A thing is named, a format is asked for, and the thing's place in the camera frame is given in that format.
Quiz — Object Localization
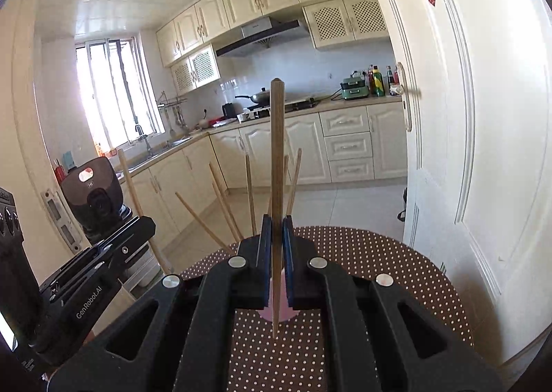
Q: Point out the wooden chopstick seven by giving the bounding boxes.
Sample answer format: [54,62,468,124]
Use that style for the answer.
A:
[117,149,174,275]

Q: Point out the wooden chopstick one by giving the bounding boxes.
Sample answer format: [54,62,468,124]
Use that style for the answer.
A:
[175,192,235,255]

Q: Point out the wooden chopstick eight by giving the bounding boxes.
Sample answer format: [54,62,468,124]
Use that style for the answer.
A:
[245,154,257,236]

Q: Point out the wooden chopstick three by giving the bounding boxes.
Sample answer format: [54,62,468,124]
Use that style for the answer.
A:
[209,163,243,242]

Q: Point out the wooden chopstick five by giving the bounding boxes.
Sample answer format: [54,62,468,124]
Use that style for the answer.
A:
[211,182,240,243]

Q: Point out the wooden chopstick nine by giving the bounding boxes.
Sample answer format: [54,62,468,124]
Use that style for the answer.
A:
[282,154,289,195]

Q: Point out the wooden chopstick six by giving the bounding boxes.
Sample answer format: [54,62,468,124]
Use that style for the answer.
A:
[285,148,302,216]

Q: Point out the wooden chopstick ten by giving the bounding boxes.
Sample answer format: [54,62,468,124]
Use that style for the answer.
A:
[270,78,284,339]

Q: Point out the kitchen window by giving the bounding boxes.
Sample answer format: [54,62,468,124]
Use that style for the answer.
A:
[75,37,165,155]

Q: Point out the door strike plate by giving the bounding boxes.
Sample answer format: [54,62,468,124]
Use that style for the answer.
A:
[41,189,82,255]

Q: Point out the black air fryer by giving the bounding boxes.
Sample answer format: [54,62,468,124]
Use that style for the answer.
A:
[61,156,133,245]

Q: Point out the brown polka dot tablecloth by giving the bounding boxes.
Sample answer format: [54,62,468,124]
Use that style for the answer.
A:
[178,225,474,392]

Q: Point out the pink cylindrical cup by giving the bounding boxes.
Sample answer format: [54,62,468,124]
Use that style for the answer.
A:
[257,269,299,323]

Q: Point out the chrome sink faucet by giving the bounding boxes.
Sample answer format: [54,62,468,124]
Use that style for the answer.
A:
[135,124,154,156]

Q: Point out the black electric kettle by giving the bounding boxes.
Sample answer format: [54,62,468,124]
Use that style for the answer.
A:
[222,102,237,119]

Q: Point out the cream lower cabinets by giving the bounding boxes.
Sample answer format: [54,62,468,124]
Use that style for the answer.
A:
[130,99,407,248]

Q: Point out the cream cabinets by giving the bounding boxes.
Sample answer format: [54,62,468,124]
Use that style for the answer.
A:
[156,0,388,94]
[130,99,407,248]

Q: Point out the black gas stove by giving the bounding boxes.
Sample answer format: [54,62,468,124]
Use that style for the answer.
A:
[247,97,319,119]

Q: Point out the black wok with lid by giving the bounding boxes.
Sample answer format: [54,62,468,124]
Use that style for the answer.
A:
[235,87,270,107]

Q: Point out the green electric cooker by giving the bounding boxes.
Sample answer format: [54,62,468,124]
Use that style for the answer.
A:
[341,71,369,100]

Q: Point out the green yellow bottle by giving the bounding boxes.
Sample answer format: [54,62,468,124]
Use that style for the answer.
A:
[372,65,385,97]

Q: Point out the dark sauce bottle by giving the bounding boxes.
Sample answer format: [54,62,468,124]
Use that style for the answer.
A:
[386,66,395,94]

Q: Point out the black range hood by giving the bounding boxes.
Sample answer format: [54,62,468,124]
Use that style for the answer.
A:
[215,17,310,57]

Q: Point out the white panel door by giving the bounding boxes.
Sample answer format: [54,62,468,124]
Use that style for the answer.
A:
[379,0,551,376]

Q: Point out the cream upper cabinets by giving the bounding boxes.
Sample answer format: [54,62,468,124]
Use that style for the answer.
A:
[156,0,388,94]

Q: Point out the wall utensil rack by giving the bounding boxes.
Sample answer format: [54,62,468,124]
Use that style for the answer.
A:
[156,91,191,140]

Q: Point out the silver door handle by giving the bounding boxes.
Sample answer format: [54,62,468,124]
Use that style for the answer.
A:
[391,61,421,132]

